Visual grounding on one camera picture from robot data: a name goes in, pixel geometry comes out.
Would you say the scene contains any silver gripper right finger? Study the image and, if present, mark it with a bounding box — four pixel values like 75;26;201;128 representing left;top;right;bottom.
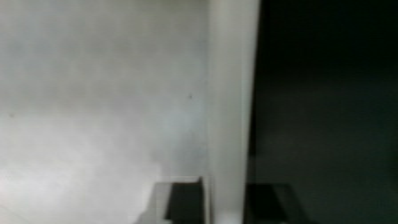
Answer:
245;184;309;224

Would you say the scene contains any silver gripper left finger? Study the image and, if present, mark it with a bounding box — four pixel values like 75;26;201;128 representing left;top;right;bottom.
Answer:
164;178;206;224

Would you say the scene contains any white desk top tray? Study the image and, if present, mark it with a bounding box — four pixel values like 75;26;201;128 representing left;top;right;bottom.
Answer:
0;0;260;224

